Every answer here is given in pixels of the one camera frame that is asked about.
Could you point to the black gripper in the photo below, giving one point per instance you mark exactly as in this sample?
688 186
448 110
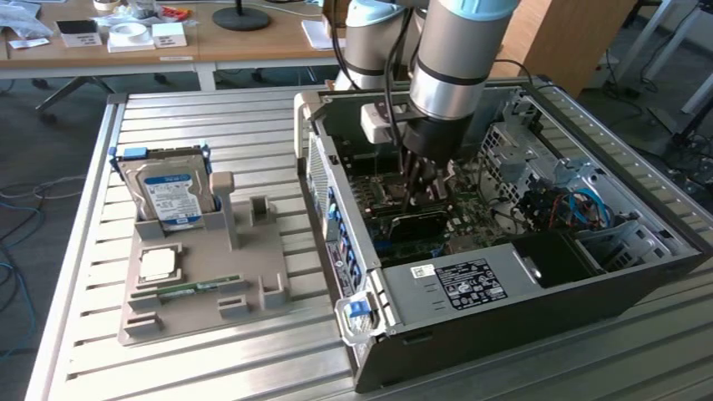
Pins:
434 138

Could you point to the graphics card with metal bracket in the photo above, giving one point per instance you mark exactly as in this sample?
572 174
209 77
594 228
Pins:
417 225

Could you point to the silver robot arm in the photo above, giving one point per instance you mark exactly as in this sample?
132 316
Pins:
456 50

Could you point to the perforated metal drive cage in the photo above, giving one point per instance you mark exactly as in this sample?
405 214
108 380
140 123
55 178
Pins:
512 154

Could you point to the CPU socket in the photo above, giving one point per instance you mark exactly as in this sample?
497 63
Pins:
392 190

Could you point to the installed RAM stick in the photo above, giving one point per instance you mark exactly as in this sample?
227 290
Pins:
384 211

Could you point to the green motherboard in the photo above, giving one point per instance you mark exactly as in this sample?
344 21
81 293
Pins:
473 217

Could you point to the blue card retainer clip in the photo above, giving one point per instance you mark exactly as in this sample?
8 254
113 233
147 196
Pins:
343 231
357 276
350 255
333 204

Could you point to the blue expansion slot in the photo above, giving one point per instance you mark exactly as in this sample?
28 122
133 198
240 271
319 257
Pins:
381 245

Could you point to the white paper booklet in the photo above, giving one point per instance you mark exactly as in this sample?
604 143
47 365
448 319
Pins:
320 37

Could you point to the wooden cabinet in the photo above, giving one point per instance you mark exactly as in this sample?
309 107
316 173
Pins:
557 42

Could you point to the brown cardboard box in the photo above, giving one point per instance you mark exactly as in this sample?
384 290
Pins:
335 12

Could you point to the grey power supply unit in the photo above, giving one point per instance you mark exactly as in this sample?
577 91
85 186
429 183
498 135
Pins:
406 301

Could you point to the metal disk bay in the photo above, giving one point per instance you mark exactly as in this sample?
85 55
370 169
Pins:
624 246

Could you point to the blue case latch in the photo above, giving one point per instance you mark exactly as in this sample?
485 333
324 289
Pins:
356 310

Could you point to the black round lamp base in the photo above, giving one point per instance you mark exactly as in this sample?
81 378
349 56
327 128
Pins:
241 18

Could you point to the black open PC case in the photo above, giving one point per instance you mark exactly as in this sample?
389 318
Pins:
501 334

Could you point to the hard disk with blue rails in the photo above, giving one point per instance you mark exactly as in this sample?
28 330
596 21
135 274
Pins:
167 192

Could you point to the grey parts rack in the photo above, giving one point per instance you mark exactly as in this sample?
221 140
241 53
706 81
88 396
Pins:
205 259

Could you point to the plain white box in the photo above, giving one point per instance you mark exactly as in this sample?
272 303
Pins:
168 35

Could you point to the green RAM stick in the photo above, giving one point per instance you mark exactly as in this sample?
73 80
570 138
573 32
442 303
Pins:
189 288

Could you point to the silver CPU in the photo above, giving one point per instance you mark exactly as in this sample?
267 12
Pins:
159 265

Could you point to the white flat box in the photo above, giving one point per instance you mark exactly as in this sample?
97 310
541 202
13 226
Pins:
131 47

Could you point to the white tape roll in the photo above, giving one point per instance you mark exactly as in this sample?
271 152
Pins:
129 30

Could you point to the white box with black top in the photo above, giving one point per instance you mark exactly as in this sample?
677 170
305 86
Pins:
77 33

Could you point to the wooden desk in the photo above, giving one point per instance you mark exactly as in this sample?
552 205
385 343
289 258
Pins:
56 58

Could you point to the white paper label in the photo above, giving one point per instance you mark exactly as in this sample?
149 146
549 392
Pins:
28 43

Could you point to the clear plastic bag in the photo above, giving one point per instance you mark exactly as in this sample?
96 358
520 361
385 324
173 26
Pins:
19 18

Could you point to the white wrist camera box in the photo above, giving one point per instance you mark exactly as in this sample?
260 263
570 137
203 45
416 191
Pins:
376 125

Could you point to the white table frame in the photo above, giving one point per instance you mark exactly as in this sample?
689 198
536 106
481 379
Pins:
668 42

